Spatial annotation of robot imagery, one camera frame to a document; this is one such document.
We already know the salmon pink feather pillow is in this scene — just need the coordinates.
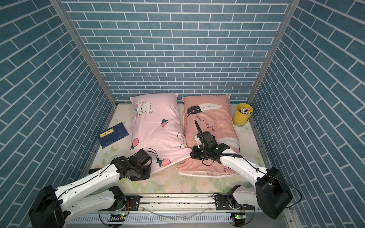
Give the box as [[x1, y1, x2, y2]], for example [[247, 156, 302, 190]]
[[176, 94, 243, 177]]

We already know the light pink cartoon pillow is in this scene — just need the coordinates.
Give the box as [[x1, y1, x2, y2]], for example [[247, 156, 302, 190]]
[[130, 93, 192, 174]]

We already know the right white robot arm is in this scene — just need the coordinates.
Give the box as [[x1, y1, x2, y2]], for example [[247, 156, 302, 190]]
[[191, 132, 293, 219]]

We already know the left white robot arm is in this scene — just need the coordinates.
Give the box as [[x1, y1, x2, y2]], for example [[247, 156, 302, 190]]
[[29, 149, 153, 228]]

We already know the floral table mat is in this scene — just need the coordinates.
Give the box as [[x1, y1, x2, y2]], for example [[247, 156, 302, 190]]
[[86, 118, 268, 194]]

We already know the blue book yellow label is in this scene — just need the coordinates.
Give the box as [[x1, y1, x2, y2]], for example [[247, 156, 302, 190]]
[[98, 123, 129, 148]]

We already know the yellow pen holder cup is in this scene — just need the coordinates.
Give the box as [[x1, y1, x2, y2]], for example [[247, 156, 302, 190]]
[[232, 103, 253, 126]]

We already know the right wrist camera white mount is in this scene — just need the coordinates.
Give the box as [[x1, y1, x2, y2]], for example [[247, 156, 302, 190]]
[[194, 135, 202, 147]]

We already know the left black camera cable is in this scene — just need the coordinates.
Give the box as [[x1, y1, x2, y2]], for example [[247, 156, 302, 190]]
[[141, 147, 160, 163]]

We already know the black corrugated camera cable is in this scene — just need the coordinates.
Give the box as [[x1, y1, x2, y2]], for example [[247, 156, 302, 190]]
[[194, 119, 209, 154]]

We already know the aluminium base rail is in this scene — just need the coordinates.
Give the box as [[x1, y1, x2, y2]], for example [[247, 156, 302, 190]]
[[65, 194, 300, 228]]

